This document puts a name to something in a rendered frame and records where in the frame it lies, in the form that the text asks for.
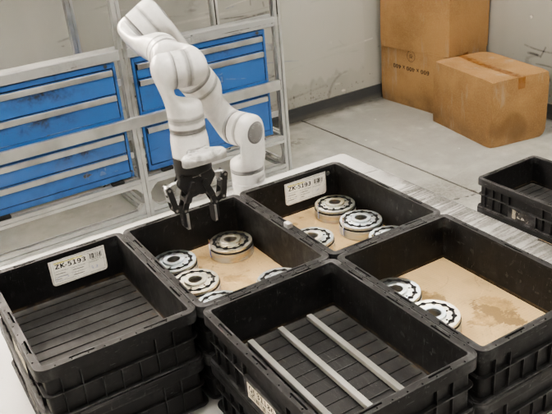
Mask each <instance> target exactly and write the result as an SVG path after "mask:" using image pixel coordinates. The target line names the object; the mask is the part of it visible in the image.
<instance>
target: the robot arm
mask: <svg viewBox="0 0 552 414"><path fill-rule="evenodd" d="M117 32H118V34H119V36H120V38H121V39H122V40H123V41H124V42H125V44H126V45H127V46H128V47H129V48H130V49H131V50H132V51H134V52H135V53H136V54H138V55H139V56H141V57H143V58H144V59H146V60H148V61H149V62H150V73H151V76H152V78H153V80H154V83H155V84H156V86H157V88H158V90H159V93H160V95H161V97H162V100H163V103H164V106H165V108H166V112H167V115H168V125H169V130H170V144H171V150H172V160H173V165H174V170H175V174H176V177H175V180H174V183H172V184H170V185H168V186H167V185H163V186H162V189H163V193H164V195H165V198H166V200H167V202H168V206H169V209H170V210H171V211H173V212H174V213H175V214H180V216H181V221H182V225H183V226H184V227H185V228H187V229H188V230H190V229H191V218H190V214H189V213H188V210H189V207H190V203H191V202H192V198H193V197H195V196H197V195H199V194H204V193H205V194H206V195H207V196H208V198H209V200H210V202H209V211H210V217H211V218H212V219H213V220H214V221H217V220H218V217H219V215H220V213H219V201H220V200H221V199H224V198H226V196H227V183H228V172H227V171H225V170H223V169H222V168H218V170H213V169H212V162H215V161H218V160H220V159H225V158H226V157H227V152H226V149H225V148H224V147H222V146H214V147H209V137H208V134H207V131H206V127H205V116H206V118H207V119H208V120H209V122H210V123H211V124H212V126H213V127H214V129H215V130H216V131H217V132H218V134H219V135H220V137H221V138H222V139H223V140H224V141H225V142H227V143H229V144H230V145H236V146H240V149H241V154H239V155H237V156H235V157H233V158H232V159H231V161H230V169H231V175H232V187H233V193H232V194H233V195H240V193H241V192H242V191H245V190H248V189H251V188H253V187H257V186H261V185H264V184H266V180H265V166H264V161H265V129H264V124H263V122H262V120H261V118H260V117H259V116H257V115H255V114H252V113H245V112H241V111H238V110H236V109H235V108H233V107H232V106H231V105H230V104H229V103H228V102H227V101H226V100H225V99H224V98H223V96H222V86H221V82H220V80H219V78H218V77H217V75H216V74H215V73H214V71H213V70H212V69H211V68H210V67H209V65H208V63H207V61H206V59H205V56H204V54H203V53H202V52H201V51H200V50H199V49H198V48H196V47H194V46H192V45H189V44H188V43H187V41H186V40H185V39H184V37H183V36H182V34H181V33H180V32H179V30H178V29H177V27H176V26H175V25H174V24H173V23H172V21H171V20H170V19H169V17H168V16H167V14H166V13H165V12H164V11H163V9H162V8H161V7H160V6H159V5H158V3H156V2H154V1H153V0H142V1H141V2H139V3H138V4H137V5H136V6H135V7H134V8H132V9H131V10H130V11H129V12H128V13H127V14H126V15H125V16H124V17H123V18H122V19H121V20H120V21H119V23H118V24H117ZM175 89H179V90H180V91H181V92H182V93H183V94H184V95H185V96H186V97H181V96H176V95H175V93H174V90H175ZM214 176H215V178H216V179H217V186H216V193H215V192H214V190H213V188H212V186H211V183H212V181H213V180H214ZM177 187H178V188H179V189H180V190H181V192H180V196H179V198H180V201H179V205H178V204H177V201H176V199H175V196H174V195H175V194H176V189H177Z"/></svg>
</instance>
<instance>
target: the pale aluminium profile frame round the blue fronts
mask: <svg viewBox="0 0 552 414"><path fill-rule="evenodd" d="M106 1H107V6H108V14H109V19H110V24H111V29H112V33H113V42H114V47H115V49H116V50H118V53H119V58H120V60H118V61H117V65H118V70H119V75H120V79H118V80H117V83H118V86H122V92H123V98H124V102H125V107H126V115H127V119H124V120H121V121H118V122H112V123H109V124H105V125H102V126H97V127H93V128H90V129H86V130H83V131H78V132H74V133H71V134H67V135H64V136H58V137H55V138H52V139H48V140H42V141H40V142H36V143H33V144H29V145H24V146H21V147H17V148H14V149H9V150H5V151H2V152H0V165H3V164H6V163H11V162H15V161H17V160H21V159H26V158H29V157H33V156H35V155H39V154H44V153H48V152H51V151H54V150H59V149H63V148H66V147H69V146H73V145H78V144H81V143H85V142H88V141H91V140H97V139H100V138H103V137H106V136H112V135H115V134H118V133H122V132H124V131H129V132H127V138H128V141H129V140H131V143H132V148H133V152H131V158H132V160H131V161H132V165H133V170H134V174H135V176H134V177H131V179H130V180H126V181H124V180H120V181H117V182H112V183H109V184H107V185H109V186H106V185H103V188H99V189H97V190H94V191H89V192H86V193H83V194H80V195H76V196H73V197H70V198H67V199H64V200H60V201H56V202H53V203H51V204H48V205H43V206H40V207H37V208H34V209H29V210H26V211H24V212H21V213H18V214H13V215H10V214H6V215H3V216H0V231H1V230H4V229H7V228H11V227H15V226H17V225H20V224H23V223H28V222H30V221H33V220H36V219H41V218H43V217H46V216H49V215H52V214H56V213H59V212H62V211H65V210H68V209H72V208H75V207H78V206H81V205H85V204H89V203H91V202H94V201H96V200H102V199H104V198H107V197H109V196H115V195H117V194H120V195H122V196H123V197H124V198H125V199H127V200H128V201H129V202H131V203H132V204H133V205H134V206H135V207H136V210H133V211H131V212H128V213H124V214H120V215H118V216H115V217H112V218H108V219H105V220H103V221H100V222H97V223H92V224H90V225H87V226H84V227H82V228H77V229H75V230H72V231H70V232H65V233H63V234H60V235H57V236H54V237H50V238H47V239H44V240H42V241H37V242H35V243H32V244H29V245H27V246H22V247H19V248H16V249H14V250H11V251H7V252H4V253H2V254H0V266H1V265H5V264H8V263H11V262H13V261H16V260H20V259H23V258H25V257H28V256H31V255H35V254H38V253H40V252H43V251H47V250H50V249H53V248H55V247H58V246H62V245H65V244H67V243H70V242H74V241H77V240H80V239H82V238H85V237H89V236H92V235H94V234H97V233H100V232H104V231H107V230H109V229H112V228H116V227H119V226H122V225H124V224H127V223H131V222H134V221H136V220H139V219H143V218H146V219H147V218H149V217H152V216H154V215H155V214H158V213H161V212H163V211H166V210H169V206H168V202H167V200H164V201H161V202H158V201H157V202H155V201H154V200H153V199H152V195H151V191H152V189H153V187H154V185H155V184H156V183H157V182H160V181H162V180H165V179H168V178H170V177H175V176H176V174H175V170H174V166H172V165H169V166H167V167H163V168H161V169H160V170H159V171H157V172H152V173H149V174H148V172H147V167H146V164H147V163H148V162H147V157H146V152H145V148H143V143H142V138H141V137H143V133H142V128H141V129H140V127H145V126H148V125H152V124H155V123H158V122H164V121H167V120H168V115H167V112H166V109H162V110H159V111H156V112H152V113H146V114H143V115H140V116H138V114H137V109H136V101H135V95H134V90H133V85H132V83H134V81H133V76H131V72H130V67H129V62H128V56H127V48H126V44H125V42H124V41H123V40H122V39H121V38H120V36H119V34H118V32H117V24H118V23H119V21H120V20H121V14H120V9H119V4H118V0H106ZM208 4H209V17H210V24H211V26H212V25H219V10H218V3H217V0H208ZM62 5H63V10H64V13H65V17H66V22H67V29H68V34H69V38H70V42H71V49H72V53H73V55H75V54H78V53H82V51H81V43H80V39H79V35H78V29H77V25H76V18H75V13H74V9H73V5H72V0H62ZM269 14H270V16H273V17H274V26H272V27H271V34H272V43H271V44H266V45H265V47H266V51H269V50H273V54H274V73H275V80H272V81H270V82H266V83H263V84H259V85H253V86H251V87H247V88H244V89H240V90H234V91H232V92H228V93H225V94H222V96H223V98H224V99H225V100H226V101H227V102H228V103H229V104H230V103H234V102H237V101H240V100H243V99H249V98H252V97H255V96H259V95H262V94H268V93H270V92H274V91H276V93H277V103H278V111H274V112H272V118H273V117H278V122H279V129H278V128H276V127H274V126H273V135H270V137H268V138H264V139H265V148H269V147H271V146H274V145H278V144H280V147H281V152H282V155H281V157H280V156H278V155H276V154H274V153H272V152H270V151H268V150H265V158H264V159H265V160H267V161H269V162H271V163H273V164H274V165H272V166H269V167H267V168H264V173H265V177H270V176H273V175H275V174H278V173H285V172H287V171H290V170H292V153H291V142H290V131H289V121H288V100H287V89H286V78H285V67H284V56H283V36H282V25H281V14H280V3H279V0H269ZM277 16H278V22H277ZM122 49H123V52H124V58H125V59H123V57H122ZM226 152H227V157H226V158H225V159H220V160H218V161H215V162H212V165H213V164H216V163H221V162H223V161H226V160H229V159H232V158H233V157H235V156H237V155H239V154H241V149H240V146H238V147H235V148H232V149H231V147H229V149H227V150H226ZM135 167H136V168H135ZM133 189H134V190H138V191H139V192H140V194H141V197H139V196H138V195H137V194H136V193H135V192H134V191H132V190H133Z"/></svg>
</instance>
